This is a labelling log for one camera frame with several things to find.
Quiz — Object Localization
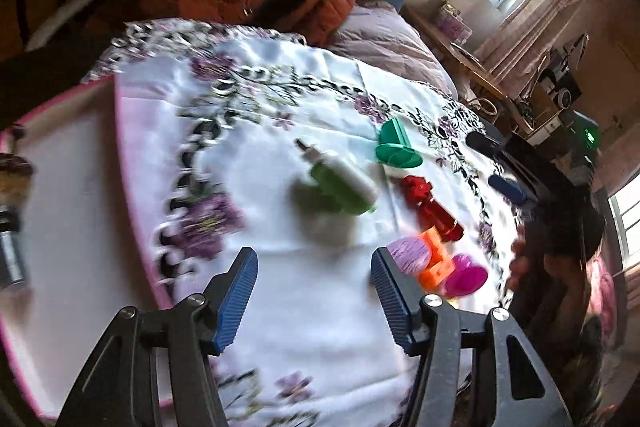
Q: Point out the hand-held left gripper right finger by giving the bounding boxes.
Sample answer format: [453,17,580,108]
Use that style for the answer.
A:
[370,248,573,427]

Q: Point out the lilac oval lid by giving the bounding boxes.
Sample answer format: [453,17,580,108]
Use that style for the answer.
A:
[387,237,434,278]

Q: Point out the black radio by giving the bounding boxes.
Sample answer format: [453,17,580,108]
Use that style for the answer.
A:
[537,64,583,110]

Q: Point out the jar with purple label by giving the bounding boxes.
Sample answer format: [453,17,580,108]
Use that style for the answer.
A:
[434,1,474,46]

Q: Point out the device with green light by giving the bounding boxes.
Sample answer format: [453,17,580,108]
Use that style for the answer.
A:
[572,117,603,158]

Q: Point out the side window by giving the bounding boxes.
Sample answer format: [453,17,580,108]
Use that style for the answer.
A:
[607,186,640,269]

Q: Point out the green plastic mold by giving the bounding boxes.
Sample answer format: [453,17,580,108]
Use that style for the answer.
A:
[375,118,424,169]

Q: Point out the green and white bottle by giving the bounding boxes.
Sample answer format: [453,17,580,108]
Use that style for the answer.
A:
[294,138,379,215]

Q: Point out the person's right forearm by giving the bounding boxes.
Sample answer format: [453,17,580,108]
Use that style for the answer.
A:
[505,287,608,413]

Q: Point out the orange holed block toy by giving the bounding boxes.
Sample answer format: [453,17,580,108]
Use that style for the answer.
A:
[417,229,457,288]

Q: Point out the white floral tablecloth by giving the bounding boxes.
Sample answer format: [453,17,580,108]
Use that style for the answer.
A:
[80,21,521,427]

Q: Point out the beige curtain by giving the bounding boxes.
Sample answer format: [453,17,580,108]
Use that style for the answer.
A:
[472,0,603,80]

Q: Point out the fluffy brush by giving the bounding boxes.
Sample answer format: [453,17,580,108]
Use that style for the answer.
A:
[0,153,37,204]

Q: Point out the silver can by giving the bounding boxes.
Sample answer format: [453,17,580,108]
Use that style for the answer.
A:
[0,204,30,292]

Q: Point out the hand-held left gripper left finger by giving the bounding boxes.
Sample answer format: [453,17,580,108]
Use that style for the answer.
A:
[57,247,260,427]

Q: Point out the magenta plastic mold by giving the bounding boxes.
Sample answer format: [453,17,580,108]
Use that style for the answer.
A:
[442,253,489,299]

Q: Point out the pink-edged table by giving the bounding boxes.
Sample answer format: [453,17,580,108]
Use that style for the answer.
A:
[0,74,176,423]

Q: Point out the wooden nightstand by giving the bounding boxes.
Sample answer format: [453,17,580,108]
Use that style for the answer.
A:
[404,6,507,104]

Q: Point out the red shiny capsule case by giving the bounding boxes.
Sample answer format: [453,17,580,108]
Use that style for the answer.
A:
[400,175,465,244]

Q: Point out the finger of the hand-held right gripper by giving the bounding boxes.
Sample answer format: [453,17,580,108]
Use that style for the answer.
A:
[488,175,529,208]
[466,132,507,158]

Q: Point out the mauve bed quilt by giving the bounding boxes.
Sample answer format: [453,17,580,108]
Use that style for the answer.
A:
[325,2,458,98]

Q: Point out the person's right hand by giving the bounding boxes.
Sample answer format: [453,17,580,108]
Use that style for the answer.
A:
[506,227,583,308]

